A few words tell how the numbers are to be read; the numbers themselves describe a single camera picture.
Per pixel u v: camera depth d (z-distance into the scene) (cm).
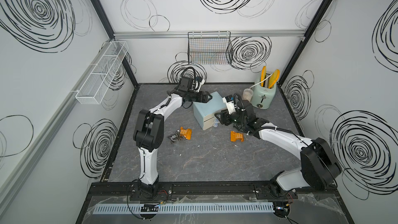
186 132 93
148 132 52
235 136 92
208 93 85
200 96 83
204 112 84
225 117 74
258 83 99
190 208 96
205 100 84
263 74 97
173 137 91
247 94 102
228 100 74
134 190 74
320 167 43
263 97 96
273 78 97
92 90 71
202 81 86
